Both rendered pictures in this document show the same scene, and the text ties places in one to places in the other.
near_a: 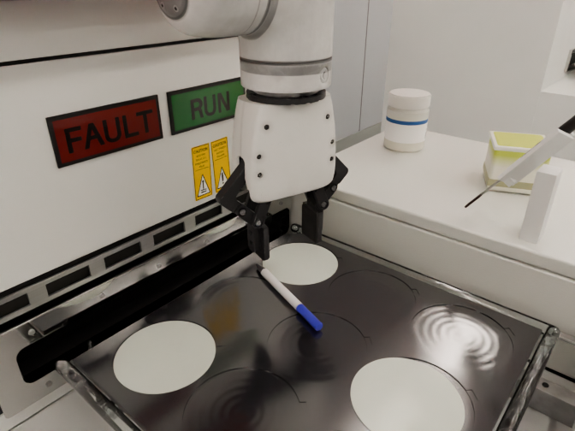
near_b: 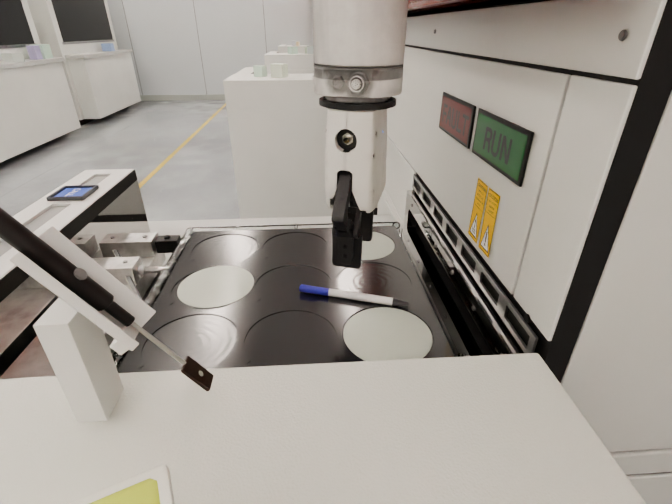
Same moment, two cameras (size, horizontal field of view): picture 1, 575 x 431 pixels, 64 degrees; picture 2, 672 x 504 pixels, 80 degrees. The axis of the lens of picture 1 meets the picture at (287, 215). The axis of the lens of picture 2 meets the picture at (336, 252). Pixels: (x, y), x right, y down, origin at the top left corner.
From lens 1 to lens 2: 0.78 m
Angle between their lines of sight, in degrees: 110
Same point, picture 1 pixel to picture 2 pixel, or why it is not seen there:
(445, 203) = (259, 423)
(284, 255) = (410, 332)
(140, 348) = (377, 240)
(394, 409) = (220, 277)
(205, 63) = (509, 94)
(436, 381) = (200, 301)
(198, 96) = (492, 126)
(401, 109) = not seen: outside the picture
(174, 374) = not seen: hidden behind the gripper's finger
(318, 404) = (262, 262)
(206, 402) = (315, 242)
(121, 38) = (475, 46)
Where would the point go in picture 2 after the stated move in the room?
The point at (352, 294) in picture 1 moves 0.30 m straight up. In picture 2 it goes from (307, 329) to (293, 29)
